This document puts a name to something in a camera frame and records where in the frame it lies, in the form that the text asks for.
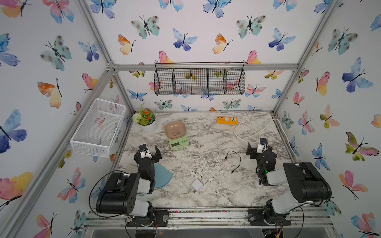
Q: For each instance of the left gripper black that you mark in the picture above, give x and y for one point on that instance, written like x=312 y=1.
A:
x=154 y=157

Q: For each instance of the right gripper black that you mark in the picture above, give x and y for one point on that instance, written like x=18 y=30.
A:
x=249 y=149

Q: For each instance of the green electronic kitchen scale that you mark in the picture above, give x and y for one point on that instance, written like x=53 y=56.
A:
x=179 y=143

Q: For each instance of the orange power strip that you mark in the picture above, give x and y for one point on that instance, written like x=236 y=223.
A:
x=227 y=120

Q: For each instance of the white usb charger adapter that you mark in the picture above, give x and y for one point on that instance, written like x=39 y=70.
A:
x=197 y=185

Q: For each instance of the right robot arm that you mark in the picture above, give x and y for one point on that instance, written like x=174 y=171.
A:
x=306 y=184

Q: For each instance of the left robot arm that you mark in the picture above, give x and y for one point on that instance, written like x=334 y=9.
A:
x=119 y=196

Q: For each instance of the pink bowl on scale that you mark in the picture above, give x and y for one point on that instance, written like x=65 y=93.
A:
x=175 y=130

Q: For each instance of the potted plant white pot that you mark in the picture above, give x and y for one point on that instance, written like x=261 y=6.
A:
x=146 y=118

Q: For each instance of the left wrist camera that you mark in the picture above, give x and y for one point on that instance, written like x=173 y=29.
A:
x=145 y=155

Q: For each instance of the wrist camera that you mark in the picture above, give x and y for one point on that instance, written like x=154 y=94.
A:
x=261 y=148
x=145 y=155

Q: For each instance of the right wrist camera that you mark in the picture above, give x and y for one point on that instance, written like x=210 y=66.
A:
x=261 y=148

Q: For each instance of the white mesh wall basket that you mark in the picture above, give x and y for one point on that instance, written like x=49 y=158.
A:
x=97 y=132

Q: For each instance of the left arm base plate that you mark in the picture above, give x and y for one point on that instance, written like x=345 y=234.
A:
x=150 y=219

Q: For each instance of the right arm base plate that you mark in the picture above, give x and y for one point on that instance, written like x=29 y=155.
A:
x=262 y=217

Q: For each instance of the black wire wall basket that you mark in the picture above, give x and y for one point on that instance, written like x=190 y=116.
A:
x=199 y=78

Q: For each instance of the aluminium front rail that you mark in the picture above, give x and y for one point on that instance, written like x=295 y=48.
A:
x=241 y=217

